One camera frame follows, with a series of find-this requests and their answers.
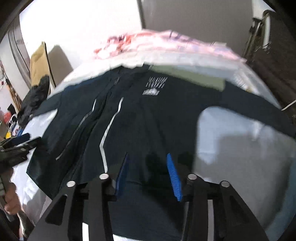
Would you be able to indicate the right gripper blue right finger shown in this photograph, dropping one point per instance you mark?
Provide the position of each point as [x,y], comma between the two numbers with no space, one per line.
[233,219]

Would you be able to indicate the person's left hand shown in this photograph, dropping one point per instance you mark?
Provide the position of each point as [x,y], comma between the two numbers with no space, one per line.
[11,198]

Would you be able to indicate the pink crumpled bed sheet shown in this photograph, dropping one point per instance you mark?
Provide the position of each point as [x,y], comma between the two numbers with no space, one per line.
[148,40]

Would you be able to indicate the black garment on chair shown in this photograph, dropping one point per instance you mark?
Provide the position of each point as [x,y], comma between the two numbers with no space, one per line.
[32,101]

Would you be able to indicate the black folding recliner chair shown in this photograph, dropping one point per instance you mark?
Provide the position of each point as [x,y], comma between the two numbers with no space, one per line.
[272,56]

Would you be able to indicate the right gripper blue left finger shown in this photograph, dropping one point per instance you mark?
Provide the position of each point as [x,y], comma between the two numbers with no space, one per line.
[79,203]

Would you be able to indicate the black zip sports jacket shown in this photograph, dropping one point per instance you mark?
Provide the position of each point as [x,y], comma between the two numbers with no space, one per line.
[143,117]

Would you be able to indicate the grey door panel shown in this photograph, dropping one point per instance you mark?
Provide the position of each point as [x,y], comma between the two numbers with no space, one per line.
[225,21]

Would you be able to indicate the cluttered items on floor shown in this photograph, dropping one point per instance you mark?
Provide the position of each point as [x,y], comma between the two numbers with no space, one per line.
[9,124]

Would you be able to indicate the tan folding camp chair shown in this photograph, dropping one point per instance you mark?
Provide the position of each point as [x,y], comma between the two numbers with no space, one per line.
[40,66]

